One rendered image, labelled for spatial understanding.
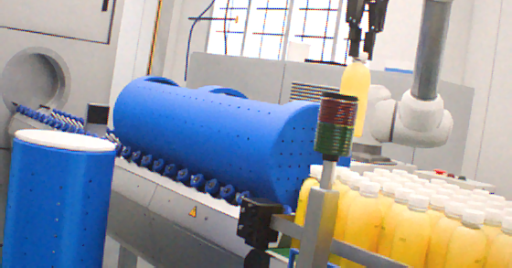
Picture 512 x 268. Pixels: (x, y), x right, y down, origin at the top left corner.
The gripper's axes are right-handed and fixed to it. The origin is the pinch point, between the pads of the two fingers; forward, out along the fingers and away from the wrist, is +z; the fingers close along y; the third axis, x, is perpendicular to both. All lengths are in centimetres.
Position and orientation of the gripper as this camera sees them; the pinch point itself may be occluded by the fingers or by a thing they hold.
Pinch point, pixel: (361, 44)
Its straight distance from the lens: 154.7
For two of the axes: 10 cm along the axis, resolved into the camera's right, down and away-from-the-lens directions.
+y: -7.9, -1.1, -6.0
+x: 5.9, 1.0, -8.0
